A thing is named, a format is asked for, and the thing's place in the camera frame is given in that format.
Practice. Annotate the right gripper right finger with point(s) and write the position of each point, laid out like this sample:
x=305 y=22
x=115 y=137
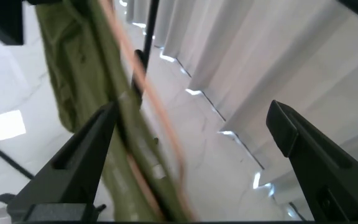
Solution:
x=331 y=180

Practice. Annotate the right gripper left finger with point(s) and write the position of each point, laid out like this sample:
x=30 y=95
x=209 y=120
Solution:
x=73 y=174

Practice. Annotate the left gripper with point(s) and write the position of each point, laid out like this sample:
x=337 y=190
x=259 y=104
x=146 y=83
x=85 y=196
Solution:
x=2 y=21

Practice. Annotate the green printed shirt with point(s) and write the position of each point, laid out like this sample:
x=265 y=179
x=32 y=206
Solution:
x=73 y=62

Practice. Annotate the pink clothes hanger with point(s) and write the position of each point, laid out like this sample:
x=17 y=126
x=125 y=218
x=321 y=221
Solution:
x=158 y=105

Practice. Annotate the black clothes rack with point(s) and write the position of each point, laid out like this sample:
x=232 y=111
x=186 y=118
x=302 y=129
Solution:
x=149 y=31

